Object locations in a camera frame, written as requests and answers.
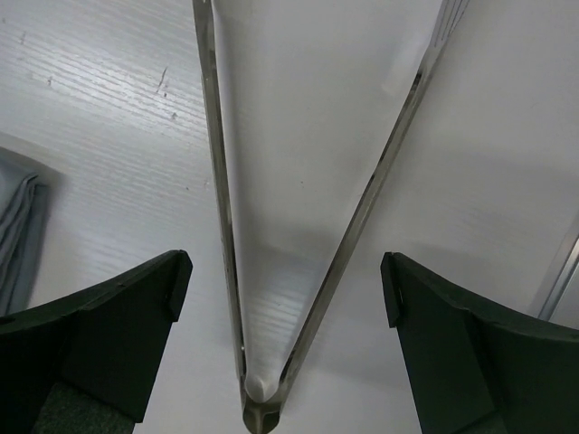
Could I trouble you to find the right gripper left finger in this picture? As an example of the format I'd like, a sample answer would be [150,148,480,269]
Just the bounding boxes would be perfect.
[1,250,193,433]

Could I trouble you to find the grey cloth placemat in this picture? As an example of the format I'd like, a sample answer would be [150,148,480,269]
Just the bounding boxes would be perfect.
[1,133,59,316]

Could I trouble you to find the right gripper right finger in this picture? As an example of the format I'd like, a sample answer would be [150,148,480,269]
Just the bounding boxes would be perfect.
[381,252,578,433]

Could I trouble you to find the aluminium rail frame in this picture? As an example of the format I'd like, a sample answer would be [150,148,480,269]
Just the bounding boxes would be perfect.
[536,216,578,321]

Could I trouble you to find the metal tongs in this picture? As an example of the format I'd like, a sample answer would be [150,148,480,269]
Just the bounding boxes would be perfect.
[193,1,467,433]

